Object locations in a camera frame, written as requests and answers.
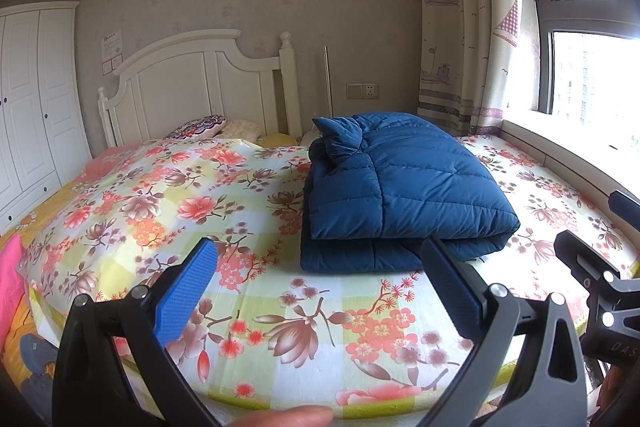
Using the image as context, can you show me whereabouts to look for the dark framed window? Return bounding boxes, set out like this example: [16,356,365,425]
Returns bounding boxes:
[512,0,640,130]

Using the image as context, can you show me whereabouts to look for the person's left hand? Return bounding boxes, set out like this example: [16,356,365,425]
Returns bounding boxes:
[235,407,335,427]

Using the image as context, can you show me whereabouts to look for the blue puffer jacket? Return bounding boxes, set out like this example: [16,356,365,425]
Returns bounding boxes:
[299,111,521,273]

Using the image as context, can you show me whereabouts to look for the wall socket plate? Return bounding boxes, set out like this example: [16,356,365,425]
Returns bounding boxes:
[346,82,379,100]

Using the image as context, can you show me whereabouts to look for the yellow pillow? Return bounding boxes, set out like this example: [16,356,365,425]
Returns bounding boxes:
[257,133,301,148]

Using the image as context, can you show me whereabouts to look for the floral quilt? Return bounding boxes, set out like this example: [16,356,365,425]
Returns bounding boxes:
[17,134,640,420]

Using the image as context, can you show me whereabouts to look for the thin metal rod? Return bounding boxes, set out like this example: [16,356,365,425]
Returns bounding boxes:
[322,46,335,118]

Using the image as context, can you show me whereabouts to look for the printed cream curtain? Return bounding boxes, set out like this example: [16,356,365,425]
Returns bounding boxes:
[412,0,543,138]

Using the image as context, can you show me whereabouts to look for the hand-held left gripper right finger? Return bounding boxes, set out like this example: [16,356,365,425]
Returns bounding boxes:
[415,236,588,427]

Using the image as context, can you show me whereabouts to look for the white window sill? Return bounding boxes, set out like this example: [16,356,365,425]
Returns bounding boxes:
[500,109,640,218]

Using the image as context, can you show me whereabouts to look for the white wardrobe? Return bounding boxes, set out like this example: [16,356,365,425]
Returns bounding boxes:
[0,2,93,228]

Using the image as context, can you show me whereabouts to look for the pink cloth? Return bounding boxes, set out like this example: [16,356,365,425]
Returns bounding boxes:
[0,234,26,343]

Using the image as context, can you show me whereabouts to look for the yellow bed sheet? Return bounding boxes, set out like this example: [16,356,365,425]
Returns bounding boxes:
[0,142,131,408]

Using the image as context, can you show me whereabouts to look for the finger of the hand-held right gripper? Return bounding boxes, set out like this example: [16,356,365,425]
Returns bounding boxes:
[607,190,640,228]
[554,229,640,308]

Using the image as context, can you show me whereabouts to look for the purple patterned pillow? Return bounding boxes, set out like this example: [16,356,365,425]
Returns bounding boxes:
[165,114,227,140]

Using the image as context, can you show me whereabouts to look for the wall paper notices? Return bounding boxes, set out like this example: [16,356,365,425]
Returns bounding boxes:
[100,30,123,75]

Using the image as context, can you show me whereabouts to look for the white bed headboard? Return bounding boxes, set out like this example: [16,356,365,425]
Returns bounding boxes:
[96,29,303,148]

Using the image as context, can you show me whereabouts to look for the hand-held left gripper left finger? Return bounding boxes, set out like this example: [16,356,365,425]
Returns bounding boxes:
[51,237,236,427]

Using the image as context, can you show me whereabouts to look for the cream pillow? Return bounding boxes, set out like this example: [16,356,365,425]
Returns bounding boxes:
[220,119,263,142]

